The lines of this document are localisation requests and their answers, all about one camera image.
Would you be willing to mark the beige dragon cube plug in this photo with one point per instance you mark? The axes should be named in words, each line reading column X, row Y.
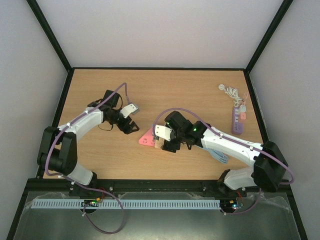
column 159, row 143

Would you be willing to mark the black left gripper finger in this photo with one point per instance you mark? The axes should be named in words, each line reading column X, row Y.
column 127, row 129
column 133, row 127

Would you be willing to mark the pink triangular power strip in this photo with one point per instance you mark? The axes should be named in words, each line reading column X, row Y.
column 147, row 139

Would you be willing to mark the pink plug on purple strip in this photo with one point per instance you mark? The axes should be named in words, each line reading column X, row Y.
column 242, row 117

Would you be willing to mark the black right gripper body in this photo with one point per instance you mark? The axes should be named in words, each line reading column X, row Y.
column 173, row 144

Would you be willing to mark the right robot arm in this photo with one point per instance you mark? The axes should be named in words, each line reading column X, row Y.
column 265, row 163

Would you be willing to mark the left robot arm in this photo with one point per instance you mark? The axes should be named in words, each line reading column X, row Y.
column 58, row 153

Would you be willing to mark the white plug on purple strip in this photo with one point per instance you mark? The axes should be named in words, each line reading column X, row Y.
column 242, row 108

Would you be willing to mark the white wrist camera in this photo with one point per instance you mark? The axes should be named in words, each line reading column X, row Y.
column 130, row 109
column 163, row 132

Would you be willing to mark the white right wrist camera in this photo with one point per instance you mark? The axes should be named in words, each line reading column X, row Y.
column 163, row 132

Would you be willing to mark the light blue cable duct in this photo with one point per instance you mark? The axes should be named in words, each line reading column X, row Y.
column 128, row 204

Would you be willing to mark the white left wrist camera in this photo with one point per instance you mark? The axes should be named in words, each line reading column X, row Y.
column 130, row 109

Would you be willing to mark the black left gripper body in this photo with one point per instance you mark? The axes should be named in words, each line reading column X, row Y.
column 120, row 125

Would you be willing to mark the purple power strip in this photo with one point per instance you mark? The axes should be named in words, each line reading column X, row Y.
column 236, row 126

